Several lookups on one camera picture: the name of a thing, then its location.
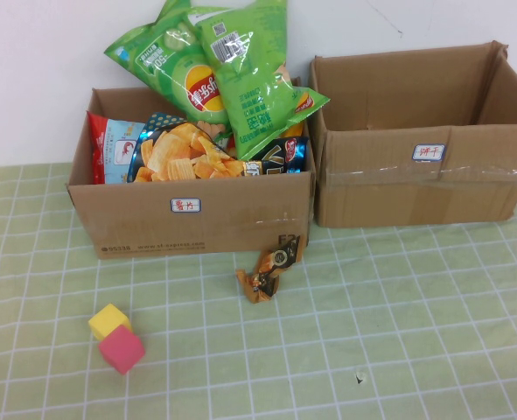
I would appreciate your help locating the yellow chip bag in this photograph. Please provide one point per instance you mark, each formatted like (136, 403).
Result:
(294, 130)

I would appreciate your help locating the pink foam cube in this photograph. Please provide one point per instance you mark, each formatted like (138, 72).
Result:
(120, 350)

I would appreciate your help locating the yellow foam cube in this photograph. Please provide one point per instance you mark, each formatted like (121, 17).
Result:
(107, 319)

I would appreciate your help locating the taped cardboard box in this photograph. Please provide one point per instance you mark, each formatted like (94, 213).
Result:
(372, 201)

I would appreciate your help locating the crumpled orange black wrapper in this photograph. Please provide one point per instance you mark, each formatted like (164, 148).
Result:
(264, 280)

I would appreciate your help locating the black and blue snack bag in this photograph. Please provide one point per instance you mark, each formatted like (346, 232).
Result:
(284, 159)

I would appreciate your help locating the green checkered tablecloth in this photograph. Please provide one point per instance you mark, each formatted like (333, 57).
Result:
(240, 350)

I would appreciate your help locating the green chip bag showing barcode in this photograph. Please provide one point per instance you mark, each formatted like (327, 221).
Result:
(258, 96)

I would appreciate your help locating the printed cardboard box of chips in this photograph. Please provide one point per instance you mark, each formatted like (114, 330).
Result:
(153, 227)

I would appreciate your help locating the white label with red writing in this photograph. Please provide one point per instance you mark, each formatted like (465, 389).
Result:
(428, 153)
(186, 205)

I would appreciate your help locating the red light-blue shrimp chip bag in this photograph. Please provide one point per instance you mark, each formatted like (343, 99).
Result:
(109, 149)

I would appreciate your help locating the green chip bag showing logo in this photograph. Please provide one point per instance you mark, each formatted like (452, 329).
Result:
(162, 65)

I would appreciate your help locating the blue bag with chip picture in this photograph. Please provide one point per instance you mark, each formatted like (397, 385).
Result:
(175, 153)

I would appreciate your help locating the clear packing tape strip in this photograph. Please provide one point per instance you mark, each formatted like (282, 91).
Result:
(481, 177)

